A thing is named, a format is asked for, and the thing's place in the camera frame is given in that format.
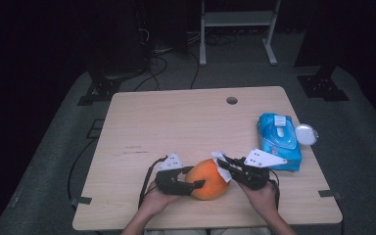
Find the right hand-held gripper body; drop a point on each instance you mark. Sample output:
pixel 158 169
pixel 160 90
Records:
pixel 253 176

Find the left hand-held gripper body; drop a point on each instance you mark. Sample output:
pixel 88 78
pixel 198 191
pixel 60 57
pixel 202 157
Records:
pixel 171 184

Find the white wet wipe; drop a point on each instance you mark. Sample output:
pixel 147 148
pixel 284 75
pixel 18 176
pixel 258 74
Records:
pixel 225 174

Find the orange plush toy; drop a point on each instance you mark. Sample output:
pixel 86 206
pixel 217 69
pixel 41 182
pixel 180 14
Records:
pixel 212 182

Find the blue wet wipes pack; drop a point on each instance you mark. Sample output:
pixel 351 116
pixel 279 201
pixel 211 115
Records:
pixel 267 140

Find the person's right hand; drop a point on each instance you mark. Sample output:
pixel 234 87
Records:
pixel 261 199

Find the person's left hand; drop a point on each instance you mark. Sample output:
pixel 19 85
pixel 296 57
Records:
pixel 153 202

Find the white round plastic lid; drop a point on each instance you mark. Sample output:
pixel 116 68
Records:
pixel 306 134

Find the grey tape piece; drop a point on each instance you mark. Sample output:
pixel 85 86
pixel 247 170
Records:
pixel 329 194
pixel 81 200

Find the black floor stand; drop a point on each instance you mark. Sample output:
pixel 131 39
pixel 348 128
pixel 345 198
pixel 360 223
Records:
pixel 319 86
pixel 101 88

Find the white metal stand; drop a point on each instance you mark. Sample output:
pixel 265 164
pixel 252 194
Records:
pixel 238 18

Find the dark equipment box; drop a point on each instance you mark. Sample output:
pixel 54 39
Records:
pixel 163 23

